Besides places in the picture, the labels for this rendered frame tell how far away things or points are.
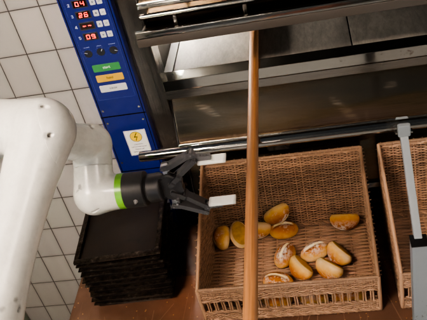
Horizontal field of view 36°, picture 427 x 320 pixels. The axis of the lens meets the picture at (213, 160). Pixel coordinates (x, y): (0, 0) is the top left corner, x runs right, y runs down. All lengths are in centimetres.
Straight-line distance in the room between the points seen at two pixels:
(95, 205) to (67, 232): 98
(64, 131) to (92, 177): 45
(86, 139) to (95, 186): 12
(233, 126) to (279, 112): 16
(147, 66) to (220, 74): 23
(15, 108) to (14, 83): 100
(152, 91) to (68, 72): 28
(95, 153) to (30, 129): 47
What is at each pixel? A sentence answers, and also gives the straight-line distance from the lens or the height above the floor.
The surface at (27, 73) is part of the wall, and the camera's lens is 224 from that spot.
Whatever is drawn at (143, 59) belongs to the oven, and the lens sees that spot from 211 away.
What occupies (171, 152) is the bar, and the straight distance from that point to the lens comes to 183.
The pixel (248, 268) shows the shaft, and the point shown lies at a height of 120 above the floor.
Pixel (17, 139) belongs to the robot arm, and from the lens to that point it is 124.
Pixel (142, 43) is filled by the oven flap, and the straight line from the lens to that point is 191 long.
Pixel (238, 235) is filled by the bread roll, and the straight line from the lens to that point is 229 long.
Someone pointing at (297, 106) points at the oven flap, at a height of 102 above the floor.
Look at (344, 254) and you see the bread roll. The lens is 216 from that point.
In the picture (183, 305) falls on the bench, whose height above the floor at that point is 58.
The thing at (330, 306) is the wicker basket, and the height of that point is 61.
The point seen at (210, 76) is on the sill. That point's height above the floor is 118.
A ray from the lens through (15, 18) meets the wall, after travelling 215.
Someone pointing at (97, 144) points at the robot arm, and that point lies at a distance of 168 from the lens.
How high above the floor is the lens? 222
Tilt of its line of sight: 37 degrees down
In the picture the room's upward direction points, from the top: 15 degrees counter-clockwise
